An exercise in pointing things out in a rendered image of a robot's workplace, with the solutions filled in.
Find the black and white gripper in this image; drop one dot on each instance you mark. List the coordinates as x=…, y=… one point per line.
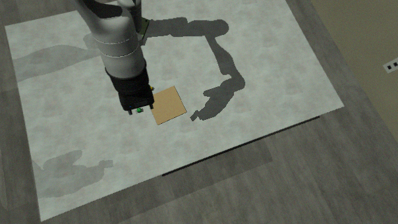
x=129, y=76

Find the tan square mat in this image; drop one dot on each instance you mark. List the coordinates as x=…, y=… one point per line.
x=167, y=105

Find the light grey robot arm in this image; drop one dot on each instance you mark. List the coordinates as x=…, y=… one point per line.
x=112, y=26

